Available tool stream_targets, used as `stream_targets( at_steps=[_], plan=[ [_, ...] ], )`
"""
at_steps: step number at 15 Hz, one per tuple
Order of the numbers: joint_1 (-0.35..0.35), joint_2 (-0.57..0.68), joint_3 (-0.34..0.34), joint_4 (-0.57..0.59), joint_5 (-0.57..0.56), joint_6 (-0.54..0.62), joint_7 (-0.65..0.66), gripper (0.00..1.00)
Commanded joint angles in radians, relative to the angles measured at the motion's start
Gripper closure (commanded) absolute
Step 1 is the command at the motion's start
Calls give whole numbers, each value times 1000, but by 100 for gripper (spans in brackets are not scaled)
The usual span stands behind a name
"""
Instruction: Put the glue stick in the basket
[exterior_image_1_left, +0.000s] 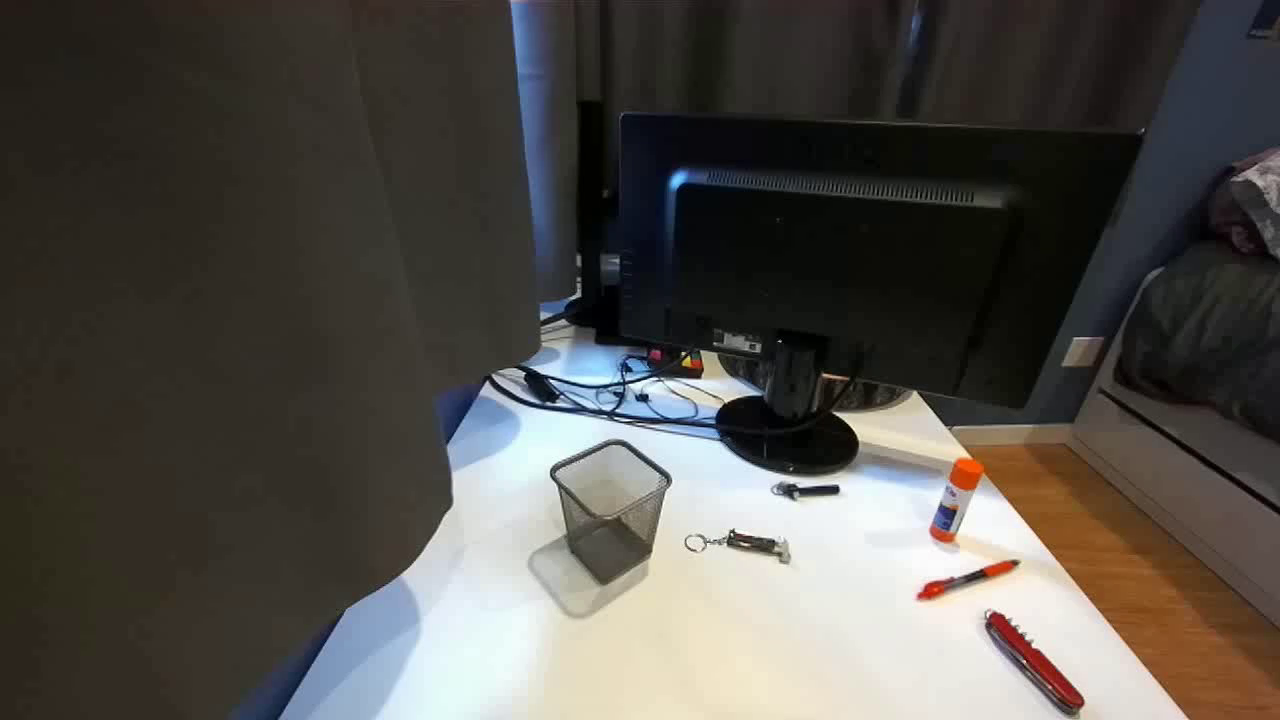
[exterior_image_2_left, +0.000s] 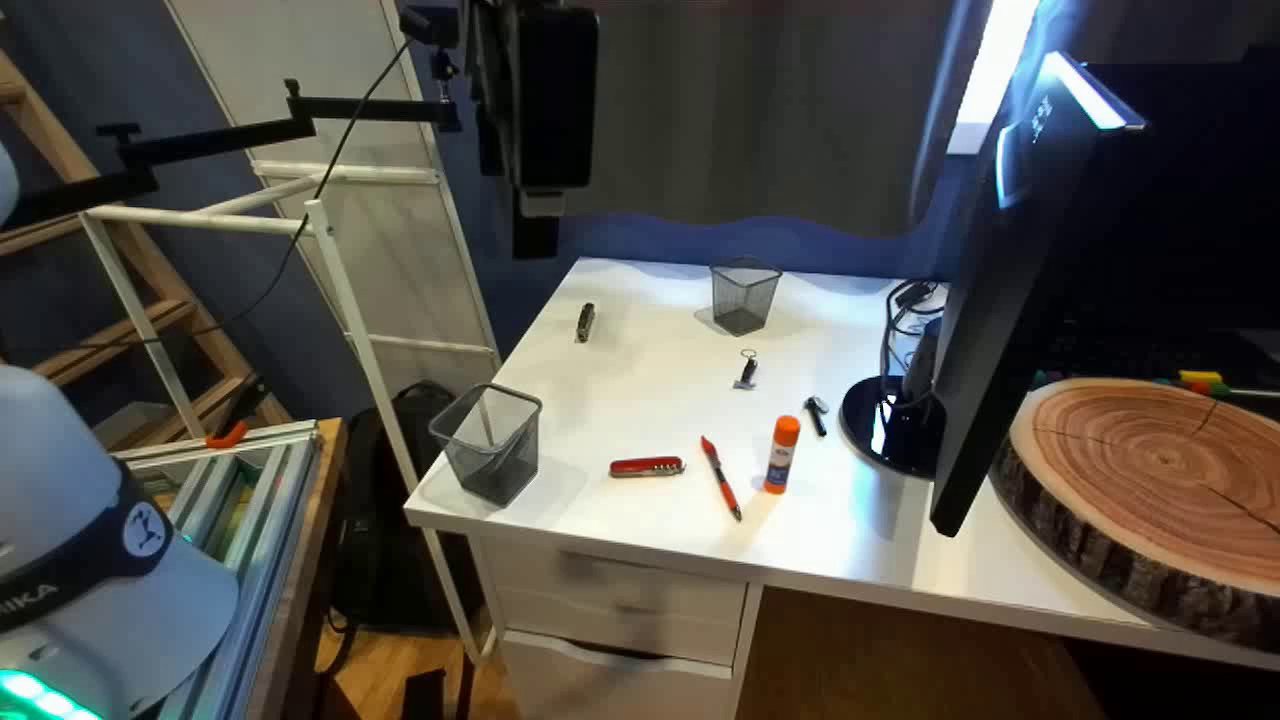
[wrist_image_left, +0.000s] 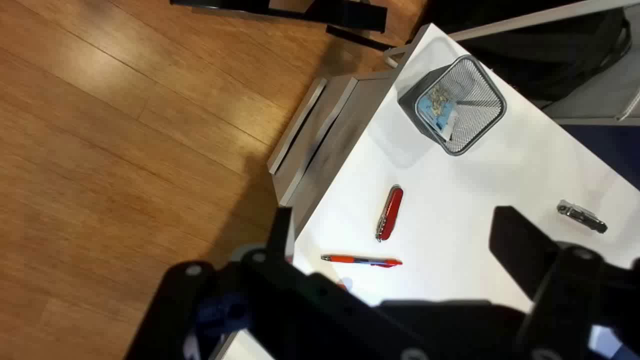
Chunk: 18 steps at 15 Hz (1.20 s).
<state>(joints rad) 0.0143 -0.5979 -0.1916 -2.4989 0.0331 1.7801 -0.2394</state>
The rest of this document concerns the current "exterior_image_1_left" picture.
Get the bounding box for orange pen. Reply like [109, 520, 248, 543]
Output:
[910, 558, 1023, 604]

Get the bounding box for glue stick with orange cap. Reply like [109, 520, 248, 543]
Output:
[923, 456, 989, 550]

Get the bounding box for black mesh basket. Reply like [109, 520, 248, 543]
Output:
[546, 435, 676, 587]

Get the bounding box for grey pillow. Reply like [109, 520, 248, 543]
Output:
[1205, 146, 1280, 265]

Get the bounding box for red marker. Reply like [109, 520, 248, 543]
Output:
[978, 608, 1088, 718]

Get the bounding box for bed with grey mattress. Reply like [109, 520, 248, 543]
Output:
[1070, 238, 1280, 634]

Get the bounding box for large dark grey curtain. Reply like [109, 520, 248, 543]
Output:
[0, 0, 544, 720]

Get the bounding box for metal keychain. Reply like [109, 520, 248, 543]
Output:
[679, 524, 797, 568]

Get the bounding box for black computer monitor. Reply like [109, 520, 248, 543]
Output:
[612, 111, 1147, 411]

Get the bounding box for white wall outlet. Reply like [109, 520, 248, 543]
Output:
[1058, 334, 1107, 372]

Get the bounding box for black upright device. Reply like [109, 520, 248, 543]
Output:
[572, 96, 629, 344]

